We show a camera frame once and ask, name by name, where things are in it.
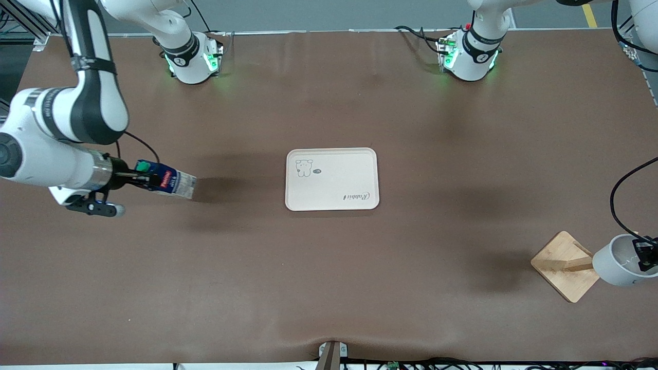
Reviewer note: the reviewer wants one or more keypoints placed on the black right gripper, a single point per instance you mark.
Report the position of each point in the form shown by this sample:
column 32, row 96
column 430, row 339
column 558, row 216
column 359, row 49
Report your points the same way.
column 119, row 170

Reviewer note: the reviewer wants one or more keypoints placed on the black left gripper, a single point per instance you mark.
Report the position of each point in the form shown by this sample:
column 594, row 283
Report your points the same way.
column 644, row 248

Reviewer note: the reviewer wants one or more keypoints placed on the blue white milk carton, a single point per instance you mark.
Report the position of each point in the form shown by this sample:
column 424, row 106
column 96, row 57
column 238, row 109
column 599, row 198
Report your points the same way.
column 177, row 184

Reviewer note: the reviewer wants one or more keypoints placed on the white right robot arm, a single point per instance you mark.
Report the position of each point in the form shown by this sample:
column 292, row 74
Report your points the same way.
column 51, row 169

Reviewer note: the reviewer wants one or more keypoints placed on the wooden cup rack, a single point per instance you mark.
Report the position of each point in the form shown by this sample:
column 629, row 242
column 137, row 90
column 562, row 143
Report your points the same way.
column 558, row 257

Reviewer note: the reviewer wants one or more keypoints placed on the beige plastic tray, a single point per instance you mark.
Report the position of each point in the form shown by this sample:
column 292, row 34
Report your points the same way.
column 334, row 180

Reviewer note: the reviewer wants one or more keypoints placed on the metal bracket with brown post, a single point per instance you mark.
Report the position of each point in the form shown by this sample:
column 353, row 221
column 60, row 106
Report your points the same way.
column 331, row 354

